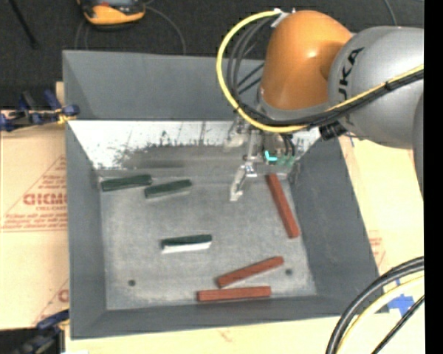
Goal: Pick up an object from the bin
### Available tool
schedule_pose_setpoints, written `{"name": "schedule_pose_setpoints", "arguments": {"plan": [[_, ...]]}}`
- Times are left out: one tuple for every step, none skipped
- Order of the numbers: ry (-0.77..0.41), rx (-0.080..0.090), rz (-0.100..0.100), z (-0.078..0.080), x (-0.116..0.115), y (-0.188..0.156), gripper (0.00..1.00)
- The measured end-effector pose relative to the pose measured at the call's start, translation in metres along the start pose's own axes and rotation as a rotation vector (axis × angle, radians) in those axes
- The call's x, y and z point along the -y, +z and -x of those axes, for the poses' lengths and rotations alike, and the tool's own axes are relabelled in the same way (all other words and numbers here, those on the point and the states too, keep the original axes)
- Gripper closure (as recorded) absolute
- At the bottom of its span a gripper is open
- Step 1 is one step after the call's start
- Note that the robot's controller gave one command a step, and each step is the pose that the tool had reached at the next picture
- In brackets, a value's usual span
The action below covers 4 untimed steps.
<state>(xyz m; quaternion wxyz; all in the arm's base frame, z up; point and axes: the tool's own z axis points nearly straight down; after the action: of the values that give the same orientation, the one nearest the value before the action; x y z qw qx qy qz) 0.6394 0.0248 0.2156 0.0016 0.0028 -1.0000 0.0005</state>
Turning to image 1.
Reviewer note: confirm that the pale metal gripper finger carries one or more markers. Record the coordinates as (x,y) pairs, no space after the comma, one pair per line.
(235,190)
(244,181)

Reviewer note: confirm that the grey metal bin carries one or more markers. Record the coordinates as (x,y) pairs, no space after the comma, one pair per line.
(206,219)

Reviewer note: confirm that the red-brown flat block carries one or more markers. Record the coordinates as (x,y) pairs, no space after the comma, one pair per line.
(282,205)
(233,294)
(249,271)

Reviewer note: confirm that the dark green flat block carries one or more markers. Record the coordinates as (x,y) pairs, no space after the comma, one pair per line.
(186,242)
(125,182)
(168,189)

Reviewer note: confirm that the brown cardboard board, red print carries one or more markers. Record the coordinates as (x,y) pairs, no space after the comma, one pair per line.
(29,234)

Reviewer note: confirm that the black cylinder on white bracket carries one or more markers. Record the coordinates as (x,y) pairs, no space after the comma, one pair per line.
(332,130)

